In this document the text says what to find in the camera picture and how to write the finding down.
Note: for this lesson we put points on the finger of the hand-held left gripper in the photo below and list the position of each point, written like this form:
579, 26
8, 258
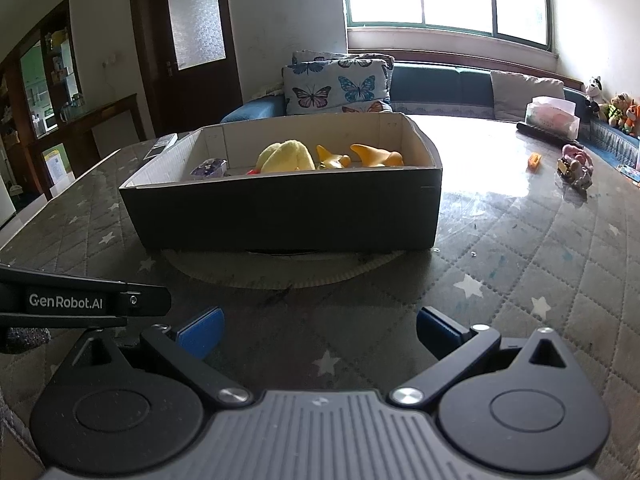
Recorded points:
150, 300
75, 320

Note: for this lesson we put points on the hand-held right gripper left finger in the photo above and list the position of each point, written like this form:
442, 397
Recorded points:
202, 335

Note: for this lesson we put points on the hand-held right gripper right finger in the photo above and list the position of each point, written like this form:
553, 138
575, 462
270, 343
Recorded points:
437, 332

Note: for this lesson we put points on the dark cardboard box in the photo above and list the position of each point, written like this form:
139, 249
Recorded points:
280, 210

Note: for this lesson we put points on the large yellow rubber duck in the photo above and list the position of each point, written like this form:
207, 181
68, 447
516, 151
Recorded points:
375, 156

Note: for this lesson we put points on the yellow plush duck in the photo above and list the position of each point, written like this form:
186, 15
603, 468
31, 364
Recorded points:
285, 157

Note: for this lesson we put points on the small yellow rubber duck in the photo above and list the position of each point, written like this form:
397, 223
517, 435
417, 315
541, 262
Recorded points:
330, 160

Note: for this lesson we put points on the person's left hand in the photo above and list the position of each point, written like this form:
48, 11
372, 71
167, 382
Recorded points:
30, 338

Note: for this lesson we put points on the grey star quilted tablecloth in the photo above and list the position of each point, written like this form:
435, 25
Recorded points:
500, 270

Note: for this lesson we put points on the small grey white box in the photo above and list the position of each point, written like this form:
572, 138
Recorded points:
162, 145

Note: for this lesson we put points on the dark wooden sideboard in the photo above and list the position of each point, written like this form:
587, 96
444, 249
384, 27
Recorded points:
85, 130

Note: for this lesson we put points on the dark wooden cabinet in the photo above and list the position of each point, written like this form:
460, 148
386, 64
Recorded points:
25, 125

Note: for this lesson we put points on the small orange item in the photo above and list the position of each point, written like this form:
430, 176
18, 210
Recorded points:
534, 161

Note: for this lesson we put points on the dark wooden door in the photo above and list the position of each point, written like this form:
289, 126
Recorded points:
200, 95

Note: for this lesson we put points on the pink toy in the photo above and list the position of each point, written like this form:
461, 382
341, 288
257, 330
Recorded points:
575, 165

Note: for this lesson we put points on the black stick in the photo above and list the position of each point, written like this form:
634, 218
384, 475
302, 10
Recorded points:
535, 130

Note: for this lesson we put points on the clear tissue box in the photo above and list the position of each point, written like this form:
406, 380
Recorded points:
550, 115

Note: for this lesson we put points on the blue sofa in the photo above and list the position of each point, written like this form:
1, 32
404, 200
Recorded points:
440, 85

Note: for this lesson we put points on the beige sofa cushion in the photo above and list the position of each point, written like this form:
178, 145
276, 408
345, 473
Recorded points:
520, 90

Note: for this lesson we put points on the butterfly print pillow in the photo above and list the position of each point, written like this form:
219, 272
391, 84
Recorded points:
320, 55
320, 85

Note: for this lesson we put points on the green and yellow plush toy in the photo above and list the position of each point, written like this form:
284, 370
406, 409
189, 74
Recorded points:
614, 110

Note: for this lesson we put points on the orange plush toy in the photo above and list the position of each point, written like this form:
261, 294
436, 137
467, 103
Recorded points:
631, 117

